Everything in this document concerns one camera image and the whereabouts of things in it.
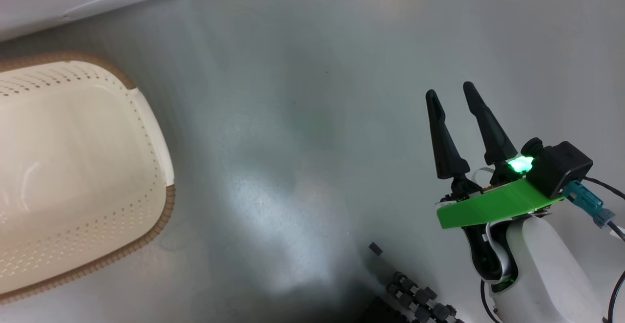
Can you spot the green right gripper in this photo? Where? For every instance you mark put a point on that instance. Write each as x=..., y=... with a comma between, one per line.
x=488, y=208

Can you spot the cream perforated laundry basket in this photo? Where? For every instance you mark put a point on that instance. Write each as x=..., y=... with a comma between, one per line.
x=73, y=166

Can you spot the black robot waist part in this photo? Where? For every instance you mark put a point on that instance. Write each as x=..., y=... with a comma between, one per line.
x=415, y=298

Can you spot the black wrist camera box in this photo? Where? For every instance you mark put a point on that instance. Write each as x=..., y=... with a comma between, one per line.
x=561, y=166

